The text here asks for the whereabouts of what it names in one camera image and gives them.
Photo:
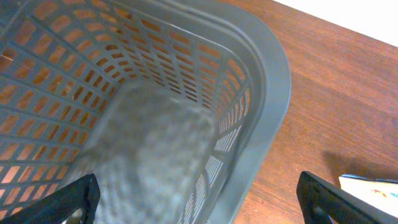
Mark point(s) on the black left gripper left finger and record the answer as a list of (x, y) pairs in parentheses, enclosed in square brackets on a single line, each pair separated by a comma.
[(83, 194)]

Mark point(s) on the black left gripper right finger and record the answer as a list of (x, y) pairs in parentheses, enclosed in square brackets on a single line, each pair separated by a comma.
[(323, 202)]

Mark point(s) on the yellow snack bag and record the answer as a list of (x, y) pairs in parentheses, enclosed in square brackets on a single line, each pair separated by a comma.
[(380, 193)]

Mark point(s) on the grey plastic mesh basket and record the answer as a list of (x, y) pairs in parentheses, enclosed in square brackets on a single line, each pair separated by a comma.
[(172, 105)]

